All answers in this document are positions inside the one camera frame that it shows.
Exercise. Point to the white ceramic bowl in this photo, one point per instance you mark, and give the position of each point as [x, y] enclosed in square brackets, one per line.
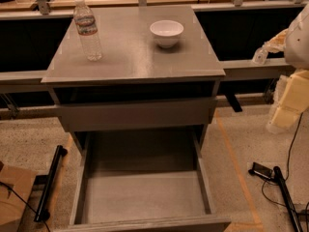
[166, 33]

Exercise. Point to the grey metal rail front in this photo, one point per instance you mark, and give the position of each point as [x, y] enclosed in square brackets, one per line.
[20, 82]

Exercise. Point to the grey drawer cabinet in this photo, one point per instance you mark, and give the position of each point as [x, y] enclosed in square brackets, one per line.
[133, 68]

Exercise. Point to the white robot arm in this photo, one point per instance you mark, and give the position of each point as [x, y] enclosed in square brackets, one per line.
[296, 52]

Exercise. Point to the clear pump sanitizer bottle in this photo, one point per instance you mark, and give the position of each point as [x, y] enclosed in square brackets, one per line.
[260, 56]

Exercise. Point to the black bar left floor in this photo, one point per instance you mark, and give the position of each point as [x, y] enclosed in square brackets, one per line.
[47, 180]

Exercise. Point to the black bar floor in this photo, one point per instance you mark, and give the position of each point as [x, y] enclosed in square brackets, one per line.
[47, 180]
[287, 199]

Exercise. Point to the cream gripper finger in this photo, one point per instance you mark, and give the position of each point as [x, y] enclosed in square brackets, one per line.
[277, 43]
[290, 99]

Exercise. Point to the clear plastic water bottle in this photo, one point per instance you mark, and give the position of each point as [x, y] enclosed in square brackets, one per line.
[87, 30]

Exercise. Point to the open grey lower drawer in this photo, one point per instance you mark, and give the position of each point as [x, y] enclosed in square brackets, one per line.
[143, 181]

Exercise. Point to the brown cardboard box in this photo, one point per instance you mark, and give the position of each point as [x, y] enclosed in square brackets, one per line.
[16, 190]

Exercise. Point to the black device on floor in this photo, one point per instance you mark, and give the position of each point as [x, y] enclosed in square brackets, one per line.
[261, 171]

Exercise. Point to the black bar right floor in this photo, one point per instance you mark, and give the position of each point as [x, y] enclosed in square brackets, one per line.
[287, 199]

